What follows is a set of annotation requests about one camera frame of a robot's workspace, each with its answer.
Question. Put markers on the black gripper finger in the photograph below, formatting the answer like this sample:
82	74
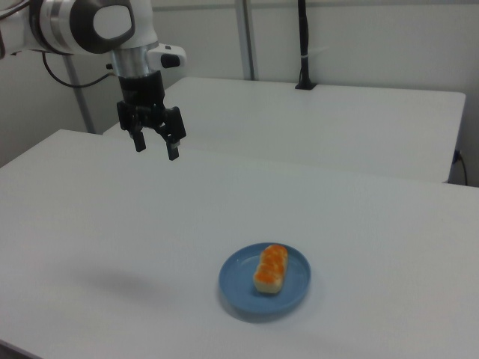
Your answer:
171	147
138	142

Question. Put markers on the orange-topped bread loaf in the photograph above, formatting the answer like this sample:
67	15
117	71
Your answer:
271	268

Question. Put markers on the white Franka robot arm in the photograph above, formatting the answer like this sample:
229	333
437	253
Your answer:
75	26

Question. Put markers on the black camera stand pole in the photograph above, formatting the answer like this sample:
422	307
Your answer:
305	45

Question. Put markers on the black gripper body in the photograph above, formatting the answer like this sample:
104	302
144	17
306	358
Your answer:
142	93

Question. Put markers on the blue round plate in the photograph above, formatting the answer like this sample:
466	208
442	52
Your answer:
262	295

